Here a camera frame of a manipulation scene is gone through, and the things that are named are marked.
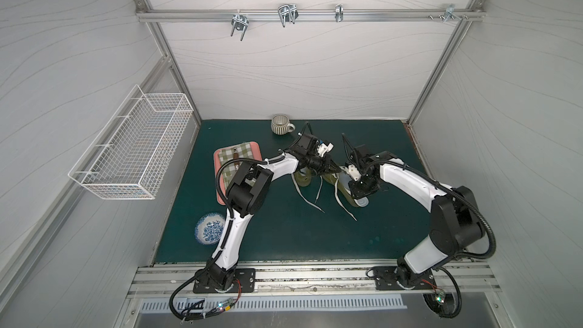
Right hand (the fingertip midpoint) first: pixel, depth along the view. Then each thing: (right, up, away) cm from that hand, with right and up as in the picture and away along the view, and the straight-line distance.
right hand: (358, 192), depth 88 cm
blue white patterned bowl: (-57, -13, -4) cm, 59 cm away
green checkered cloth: (-50, +14, +20) cm, 55 cm away
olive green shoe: (-9, +5, +3) cm, 10 cm away
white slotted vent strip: (-27, -31, -17) cm, 45 cm away
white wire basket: (-76, +15, -19) cm, 80 cm away
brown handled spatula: (-53, +13, +17) cm, 57 cm away
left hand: (-6, +8, +1) cm, 10 cm away
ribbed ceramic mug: (-33, +28, +24) cm, 50 cm away
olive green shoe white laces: (-21, -4, +5) cm, 22 cm away
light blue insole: (+1, -3, -4) cm, 5 cm away
